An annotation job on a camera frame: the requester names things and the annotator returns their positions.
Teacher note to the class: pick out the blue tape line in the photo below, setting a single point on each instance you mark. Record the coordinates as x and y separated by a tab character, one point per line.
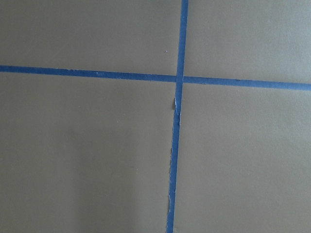
177	114
155	77

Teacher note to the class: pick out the blue tape line left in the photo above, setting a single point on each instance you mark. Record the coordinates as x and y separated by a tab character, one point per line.
177	114

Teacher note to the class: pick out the blue tape line back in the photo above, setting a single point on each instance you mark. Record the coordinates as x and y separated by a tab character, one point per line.
155	77

